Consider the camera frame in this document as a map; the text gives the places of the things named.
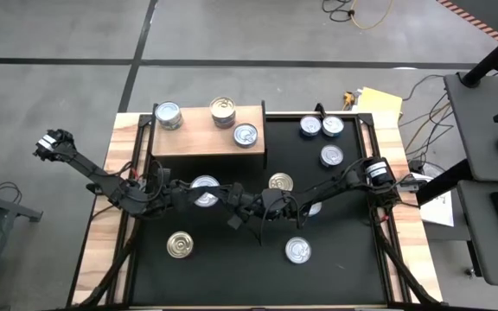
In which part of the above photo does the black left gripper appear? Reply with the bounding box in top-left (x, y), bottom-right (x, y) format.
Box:
top-left (162, 181), bottom-right (235, 213)

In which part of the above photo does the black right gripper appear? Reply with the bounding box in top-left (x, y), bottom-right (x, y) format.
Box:
top-left (226, 183), bottom-right (301, 232)

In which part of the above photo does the silver-top reddish-side tuna can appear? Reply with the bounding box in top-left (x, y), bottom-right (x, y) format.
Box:
top-left (189, 174), bottom-right (222, 209)

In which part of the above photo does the navy label tuna can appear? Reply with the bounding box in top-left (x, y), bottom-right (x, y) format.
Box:
top-left (233, 122), bottom-right (259, 149)

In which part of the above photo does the tall red blue label can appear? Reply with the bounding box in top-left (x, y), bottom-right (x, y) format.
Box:
top-left (208, 96), bottom-right (237, 124)
top-left (268, 172), bottom-right (295, 192)

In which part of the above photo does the white green label tuna can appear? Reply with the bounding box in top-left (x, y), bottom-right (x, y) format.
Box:
top-left (154, 100), bottom-right (184, 127)

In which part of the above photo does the blue label tuna can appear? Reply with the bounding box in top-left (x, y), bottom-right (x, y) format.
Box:
top-left (298, 114), bottom-right (322, 138)

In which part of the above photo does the dark label tuna can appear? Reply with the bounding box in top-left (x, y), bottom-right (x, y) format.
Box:
top-left (319, 143), bottom-right (345, 168)

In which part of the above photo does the yellow paper folder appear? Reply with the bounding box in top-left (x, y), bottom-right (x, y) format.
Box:
top-left (356, 86), bottom-right (405, 117)

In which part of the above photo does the white paper sheet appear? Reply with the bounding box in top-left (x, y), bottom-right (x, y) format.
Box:
top-left (419, 189), bottom-right (455, 228)

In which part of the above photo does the grey metal stand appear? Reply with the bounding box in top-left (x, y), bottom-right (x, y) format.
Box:
top-left (0, 187), bottom-right (44, 311)

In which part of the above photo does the grey side desk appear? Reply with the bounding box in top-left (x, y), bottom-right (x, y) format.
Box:
top-left (456, 179), bottom-right (498, 287)
top-left (442, 73), bottom-right (498, 183)

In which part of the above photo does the black slanted pole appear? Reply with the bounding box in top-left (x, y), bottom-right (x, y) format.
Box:
top-left (460, 23), bottom-right (498, 90)

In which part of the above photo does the wooden shelf black frame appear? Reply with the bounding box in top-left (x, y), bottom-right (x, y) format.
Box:
top-left (147, 99), bottom-right (271, 174)

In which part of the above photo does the black metal table frame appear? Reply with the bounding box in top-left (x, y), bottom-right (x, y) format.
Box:
top-left (65, 103), bottom-right (443, 311)

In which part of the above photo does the yellow floor cable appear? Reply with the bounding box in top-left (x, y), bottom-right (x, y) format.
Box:
top-left (350, 0), bottom-right (395, 31)

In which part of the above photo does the black floor cable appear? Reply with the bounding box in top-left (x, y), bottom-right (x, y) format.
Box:
top-left (321, 0), bottom-right (358, 23)

